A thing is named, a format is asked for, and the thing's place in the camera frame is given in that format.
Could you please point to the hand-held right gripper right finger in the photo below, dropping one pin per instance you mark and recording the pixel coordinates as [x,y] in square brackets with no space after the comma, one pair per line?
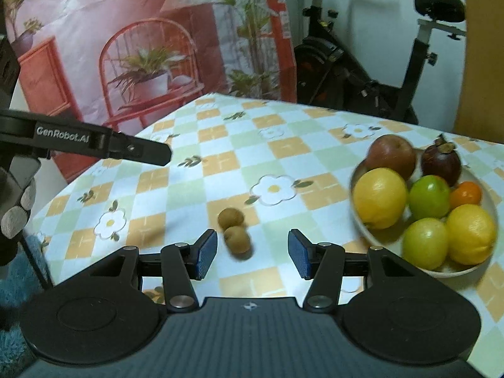
[299,256]

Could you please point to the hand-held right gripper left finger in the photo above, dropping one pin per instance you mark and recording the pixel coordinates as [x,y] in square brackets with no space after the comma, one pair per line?
[206,254]

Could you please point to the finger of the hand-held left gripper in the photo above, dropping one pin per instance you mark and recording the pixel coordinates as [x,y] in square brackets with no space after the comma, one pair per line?
[145,150]

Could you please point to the yellow lemon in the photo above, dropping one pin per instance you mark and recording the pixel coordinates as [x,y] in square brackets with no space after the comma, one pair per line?
[470,234]
[380,197]

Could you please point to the yellow-green apple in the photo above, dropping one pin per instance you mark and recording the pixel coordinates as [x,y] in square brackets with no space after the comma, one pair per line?
[425,244]

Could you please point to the reddish brown apple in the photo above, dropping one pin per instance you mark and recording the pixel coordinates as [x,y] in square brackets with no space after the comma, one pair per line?
[391,155]

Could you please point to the green lime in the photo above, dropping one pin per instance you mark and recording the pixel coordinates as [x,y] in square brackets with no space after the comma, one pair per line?
[429,199]

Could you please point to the beige round plate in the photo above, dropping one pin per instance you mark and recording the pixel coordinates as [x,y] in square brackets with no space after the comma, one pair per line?
[441,272]

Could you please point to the dark purple mangosteen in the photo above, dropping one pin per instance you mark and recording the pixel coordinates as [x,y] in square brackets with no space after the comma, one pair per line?
[441,163]

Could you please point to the small orange tangerine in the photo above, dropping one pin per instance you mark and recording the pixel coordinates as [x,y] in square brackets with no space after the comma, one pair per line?
[466,195]

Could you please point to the person's left hand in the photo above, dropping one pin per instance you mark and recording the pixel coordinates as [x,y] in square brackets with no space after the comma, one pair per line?
[15,220]

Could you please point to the checkered floral tablecloth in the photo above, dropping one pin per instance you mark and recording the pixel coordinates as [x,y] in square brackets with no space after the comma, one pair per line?
[236,153]

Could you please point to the printed plant backdrop cloth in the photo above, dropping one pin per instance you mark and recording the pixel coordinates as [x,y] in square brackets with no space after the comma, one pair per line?
[118,27]

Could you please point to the blue shaggy rug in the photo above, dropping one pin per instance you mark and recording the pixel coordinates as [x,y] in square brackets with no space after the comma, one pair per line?
[12,311]

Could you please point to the black exercise bike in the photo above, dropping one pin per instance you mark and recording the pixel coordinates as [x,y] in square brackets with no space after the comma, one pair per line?
[354,75]

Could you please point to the wooden board panel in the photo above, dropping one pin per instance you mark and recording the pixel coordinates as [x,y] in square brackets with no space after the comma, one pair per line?
[484,67]

